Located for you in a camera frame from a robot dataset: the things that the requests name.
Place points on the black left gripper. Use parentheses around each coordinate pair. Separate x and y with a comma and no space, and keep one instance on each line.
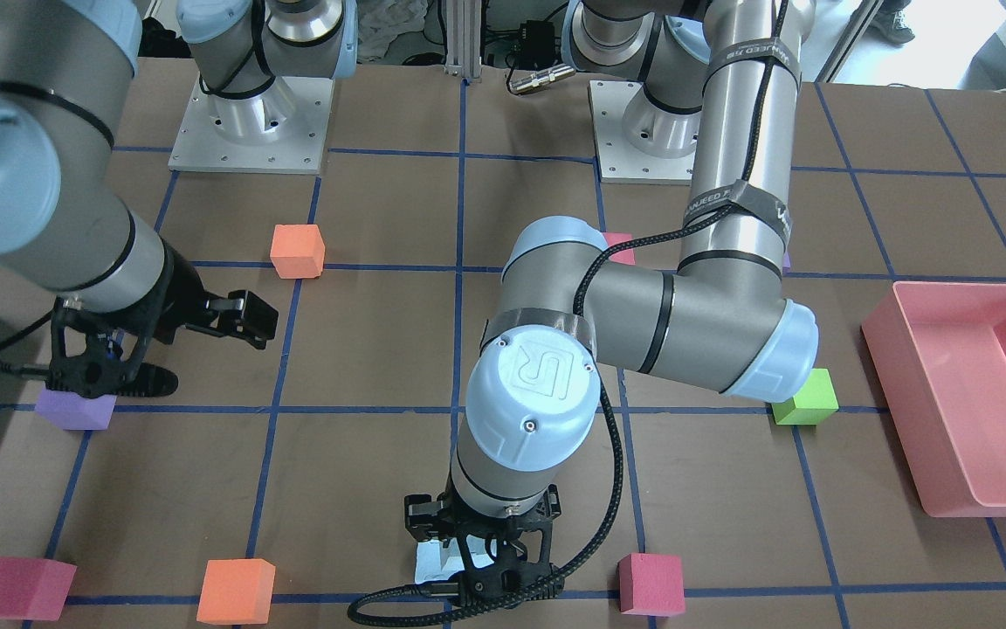
(421,515)

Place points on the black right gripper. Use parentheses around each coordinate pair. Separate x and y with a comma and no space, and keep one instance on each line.
(173,292)

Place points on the light blue block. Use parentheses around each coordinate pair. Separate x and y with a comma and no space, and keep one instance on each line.
(437,561)

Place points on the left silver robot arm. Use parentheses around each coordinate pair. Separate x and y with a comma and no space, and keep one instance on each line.
(731,70)

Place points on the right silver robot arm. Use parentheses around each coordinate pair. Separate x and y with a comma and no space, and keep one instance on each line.
(65,69)

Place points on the near orange block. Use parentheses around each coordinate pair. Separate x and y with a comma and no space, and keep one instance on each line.
(297,251)

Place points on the orange block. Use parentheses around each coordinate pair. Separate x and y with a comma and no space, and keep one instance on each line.
(297,251)
(236,592)

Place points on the purple block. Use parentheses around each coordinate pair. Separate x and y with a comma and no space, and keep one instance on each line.
(71,412)

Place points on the far orange block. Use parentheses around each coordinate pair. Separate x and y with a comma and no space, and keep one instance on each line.
(236,592)

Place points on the far pink block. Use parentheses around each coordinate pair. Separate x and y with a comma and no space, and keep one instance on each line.
(651,585)

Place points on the pink block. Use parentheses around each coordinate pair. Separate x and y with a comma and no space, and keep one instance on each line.
(33,588)
(651,585)

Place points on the green block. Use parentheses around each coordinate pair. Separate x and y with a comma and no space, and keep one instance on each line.
(812,404)

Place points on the pink plastic tray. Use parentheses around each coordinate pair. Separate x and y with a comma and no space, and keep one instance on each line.
(940,353)

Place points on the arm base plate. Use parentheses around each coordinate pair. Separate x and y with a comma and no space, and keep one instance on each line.
(281,131)
(625,140)

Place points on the aluminium frame post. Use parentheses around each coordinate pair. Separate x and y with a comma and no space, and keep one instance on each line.
(463,22)

